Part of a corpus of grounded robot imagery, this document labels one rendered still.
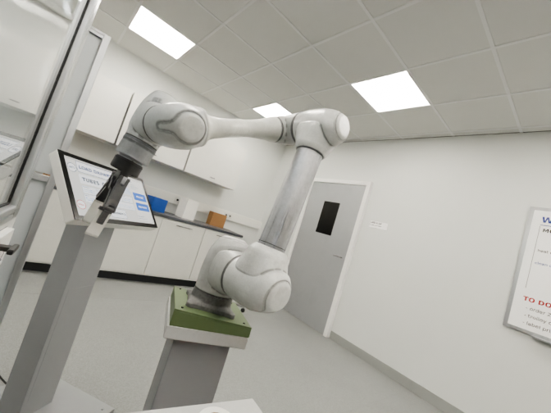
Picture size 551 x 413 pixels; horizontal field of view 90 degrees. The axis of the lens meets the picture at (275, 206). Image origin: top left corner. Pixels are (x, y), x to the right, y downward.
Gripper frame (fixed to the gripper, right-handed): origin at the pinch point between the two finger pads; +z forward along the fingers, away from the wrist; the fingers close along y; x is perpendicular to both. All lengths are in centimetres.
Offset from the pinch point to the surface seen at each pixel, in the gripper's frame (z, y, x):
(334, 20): -191, 76, -83
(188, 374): 34, -6, -48
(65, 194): 1.4, 46.0, 5.3
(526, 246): -119, -38, -299
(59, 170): -5, 52, 11
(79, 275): 35, 60, -17
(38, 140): -13.4, 23.9, 19.6
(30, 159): -7.4, 23.5, 18.7
